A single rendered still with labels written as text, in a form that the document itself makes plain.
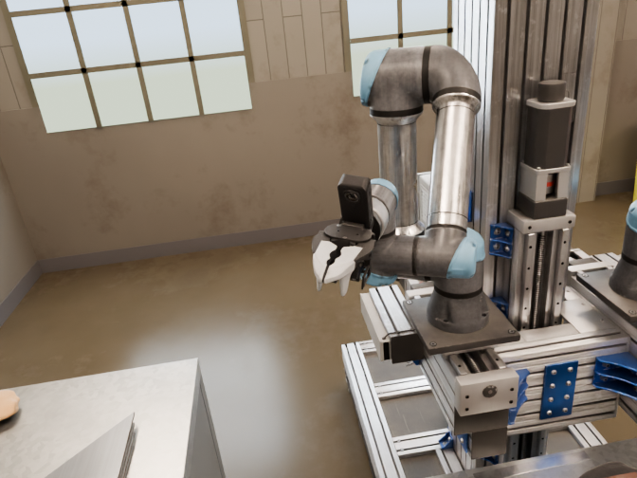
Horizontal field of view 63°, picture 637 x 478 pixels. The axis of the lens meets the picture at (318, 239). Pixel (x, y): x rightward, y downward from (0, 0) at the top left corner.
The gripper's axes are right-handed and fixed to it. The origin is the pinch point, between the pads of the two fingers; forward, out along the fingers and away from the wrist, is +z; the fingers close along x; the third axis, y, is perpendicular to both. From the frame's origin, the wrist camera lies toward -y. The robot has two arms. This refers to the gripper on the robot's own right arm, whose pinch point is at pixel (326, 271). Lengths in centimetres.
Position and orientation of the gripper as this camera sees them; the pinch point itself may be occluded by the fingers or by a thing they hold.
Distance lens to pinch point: 69.1
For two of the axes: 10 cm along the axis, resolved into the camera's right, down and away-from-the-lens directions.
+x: -9.5, -1.7, 2.6
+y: -0.4, 8.9, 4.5
